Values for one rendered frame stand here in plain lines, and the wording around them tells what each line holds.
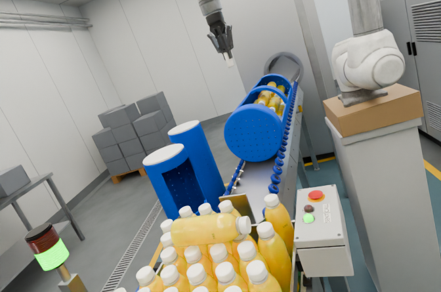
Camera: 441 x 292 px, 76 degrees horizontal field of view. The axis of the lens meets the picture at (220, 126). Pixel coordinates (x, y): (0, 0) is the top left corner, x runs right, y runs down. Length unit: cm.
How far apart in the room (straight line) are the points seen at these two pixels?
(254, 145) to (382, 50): 65
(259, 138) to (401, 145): 60
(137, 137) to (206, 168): 262
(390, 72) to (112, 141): 445
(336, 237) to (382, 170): 84
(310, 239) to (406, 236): 106
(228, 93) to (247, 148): 495
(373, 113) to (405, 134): 18
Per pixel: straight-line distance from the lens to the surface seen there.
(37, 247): 87
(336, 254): 67
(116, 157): 512
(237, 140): 138
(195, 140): 226
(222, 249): 71
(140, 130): 473
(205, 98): 640
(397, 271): 180
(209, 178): 238
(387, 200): 153
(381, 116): 133
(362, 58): 115
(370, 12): 118
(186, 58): 636
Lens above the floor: 152
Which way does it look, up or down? 14 degrees down
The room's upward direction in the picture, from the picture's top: 20 degrees counter-clockwise
